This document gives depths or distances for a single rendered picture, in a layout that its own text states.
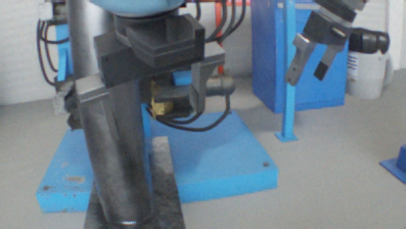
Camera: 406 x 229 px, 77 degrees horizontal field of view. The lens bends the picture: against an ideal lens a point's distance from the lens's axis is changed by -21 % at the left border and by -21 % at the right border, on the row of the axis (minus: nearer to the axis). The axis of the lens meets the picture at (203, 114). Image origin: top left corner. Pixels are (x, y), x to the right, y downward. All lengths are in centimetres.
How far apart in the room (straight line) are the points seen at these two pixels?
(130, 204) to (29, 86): 283
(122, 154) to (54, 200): 68
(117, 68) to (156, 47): 9
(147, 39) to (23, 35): 339
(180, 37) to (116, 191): 83
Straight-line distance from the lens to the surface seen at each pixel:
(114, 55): 35
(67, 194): 152
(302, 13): 246
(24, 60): 369
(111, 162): 100
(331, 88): 272
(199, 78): 43
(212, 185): 148
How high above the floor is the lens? 92
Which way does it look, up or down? 21 degrees down
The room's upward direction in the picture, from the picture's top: 3 degrees counter-clockwise
